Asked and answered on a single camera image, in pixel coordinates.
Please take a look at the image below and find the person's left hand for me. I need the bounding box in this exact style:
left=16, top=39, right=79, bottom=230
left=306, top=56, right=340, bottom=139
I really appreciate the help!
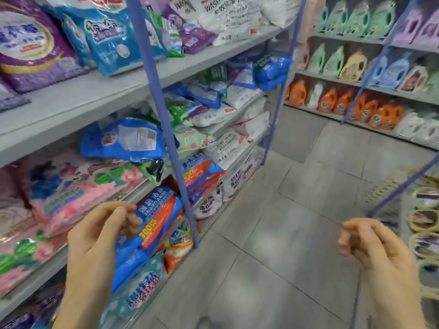
left=63, top=201, right=143, bottom=295

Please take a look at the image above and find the person's right hand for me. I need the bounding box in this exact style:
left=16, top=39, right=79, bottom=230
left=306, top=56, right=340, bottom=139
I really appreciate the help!
left=337, top=217, right=418, bottom=281

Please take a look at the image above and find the green leaf-print detergent bag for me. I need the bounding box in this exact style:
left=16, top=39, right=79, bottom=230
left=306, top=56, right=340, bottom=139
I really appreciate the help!
left=137, top=157, right=165, bottom=186

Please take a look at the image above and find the grey blue-framed shelf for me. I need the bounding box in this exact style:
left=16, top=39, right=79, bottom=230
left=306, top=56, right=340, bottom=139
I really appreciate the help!
left=0, top=0, right=309, bottom=329

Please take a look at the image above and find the blue white detergent bag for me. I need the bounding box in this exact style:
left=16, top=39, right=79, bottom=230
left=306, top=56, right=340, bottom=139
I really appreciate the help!
left=58, top=11, right=98, bottom=71
left=32, top=0, right=169, bottom=78

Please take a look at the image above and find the purple Eichimoo lavender bag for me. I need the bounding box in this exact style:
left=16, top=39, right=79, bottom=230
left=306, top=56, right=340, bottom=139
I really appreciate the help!
left=178, top=22, right=217, bottom=54

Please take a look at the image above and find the person's left forearm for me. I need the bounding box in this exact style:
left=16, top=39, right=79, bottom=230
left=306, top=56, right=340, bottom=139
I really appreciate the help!
left=53, top=287, right=116, bottom=329

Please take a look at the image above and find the person's right forearm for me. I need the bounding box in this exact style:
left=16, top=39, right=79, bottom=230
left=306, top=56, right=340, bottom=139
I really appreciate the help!
left=369, top=267, right=428, bottom=329

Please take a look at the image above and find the row of orange bottles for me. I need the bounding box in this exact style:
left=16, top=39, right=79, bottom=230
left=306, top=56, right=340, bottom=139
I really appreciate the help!
left=287, top=80, right=405, bottom=131

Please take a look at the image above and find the row of blue bottles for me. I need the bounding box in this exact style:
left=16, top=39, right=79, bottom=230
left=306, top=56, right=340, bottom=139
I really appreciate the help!
left=363, top=53, right=412, bottom=90

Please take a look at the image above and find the row of green bottles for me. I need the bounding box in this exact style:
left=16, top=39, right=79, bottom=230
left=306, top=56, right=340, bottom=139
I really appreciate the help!
left=317, top=0, right=398, bottom=40

